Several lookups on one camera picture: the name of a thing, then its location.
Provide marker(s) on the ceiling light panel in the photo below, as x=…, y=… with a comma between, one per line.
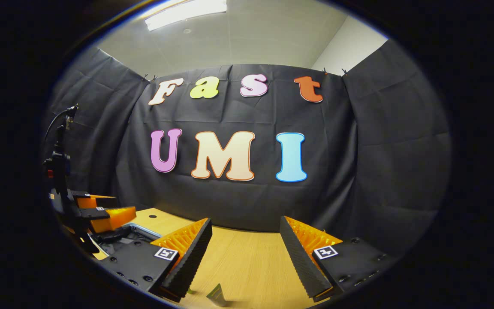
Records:
x=187, y=12

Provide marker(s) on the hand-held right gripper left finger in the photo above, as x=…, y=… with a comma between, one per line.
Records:
x=193, y=262

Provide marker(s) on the black backdrop cloth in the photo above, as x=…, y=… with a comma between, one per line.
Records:
x=247, y=116

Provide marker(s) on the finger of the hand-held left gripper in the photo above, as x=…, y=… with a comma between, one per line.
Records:
x=114, y=216
x=94, y=201

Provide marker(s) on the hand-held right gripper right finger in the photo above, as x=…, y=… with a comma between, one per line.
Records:
x=300, y=262

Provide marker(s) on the pale blue suitcase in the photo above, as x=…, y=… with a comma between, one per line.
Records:
x=131, y=240

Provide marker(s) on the green and white tube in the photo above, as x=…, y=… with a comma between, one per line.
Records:
x=217, y=295

